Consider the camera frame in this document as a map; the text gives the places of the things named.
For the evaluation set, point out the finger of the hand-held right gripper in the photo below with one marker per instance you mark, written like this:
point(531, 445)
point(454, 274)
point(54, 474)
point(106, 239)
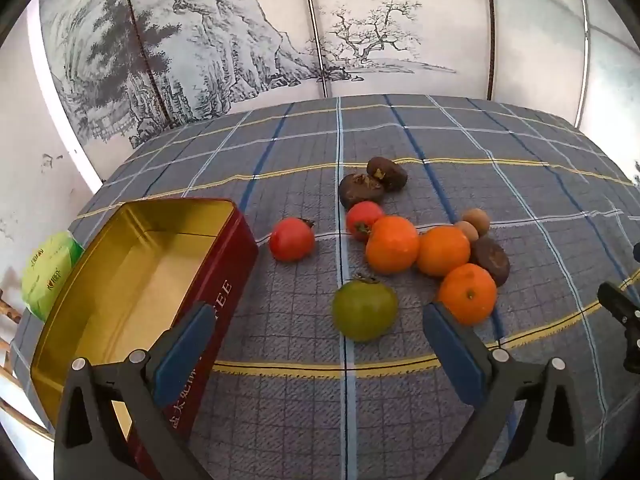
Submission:
point(625, 310)

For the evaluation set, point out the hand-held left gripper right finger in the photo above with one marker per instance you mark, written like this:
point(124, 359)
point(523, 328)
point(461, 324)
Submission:
point(452, 352)

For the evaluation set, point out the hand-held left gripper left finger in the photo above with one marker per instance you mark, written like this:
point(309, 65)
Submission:
point(184, 351)

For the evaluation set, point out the red and gold tin box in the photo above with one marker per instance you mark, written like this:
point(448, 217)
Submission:
point(150, 280)

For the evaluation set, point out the green persimmon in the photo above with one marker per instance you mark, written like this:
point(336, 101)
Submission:
point(365, 311)

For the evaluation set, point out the orange mandarin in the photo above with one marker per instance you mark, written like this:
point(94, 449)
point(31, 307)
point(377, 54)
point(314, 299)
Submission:
point(467, 294)
point(392, 245)
point(444, 251)

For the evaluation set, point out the dark brown passion fruit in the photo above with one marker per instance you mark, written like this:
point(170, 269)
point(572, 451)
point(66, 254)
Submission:
point(492, 260)
point(360, 191)
point(387, 172)

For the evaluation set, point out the tan longan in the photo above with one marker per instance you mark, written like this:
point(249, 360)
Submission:
point(476, 220)
point(466, 231)

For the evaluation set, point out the large red persimmon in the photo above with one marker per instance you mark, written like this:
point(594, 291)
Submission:
point(292, 240)

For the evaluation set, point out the green tissue packet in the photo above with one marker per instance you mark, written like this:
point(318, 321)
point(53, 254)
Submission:
point(47, 272)

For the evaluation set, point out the small red persimmon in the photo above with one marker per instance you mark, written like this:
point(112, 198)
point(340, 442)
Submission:
point(361, 217)

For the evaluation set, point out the wooden rack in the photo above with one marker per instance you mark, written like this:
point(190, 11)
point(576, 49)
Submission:
point(12, 310)

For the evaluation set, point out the blue plaid cloth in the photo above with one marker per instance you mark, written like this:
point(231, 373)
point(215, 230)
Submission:
point(450, 160)

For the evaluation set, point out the ink landscape folding screen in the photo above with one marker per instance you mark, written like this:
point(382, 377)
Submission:
point(210, 50)

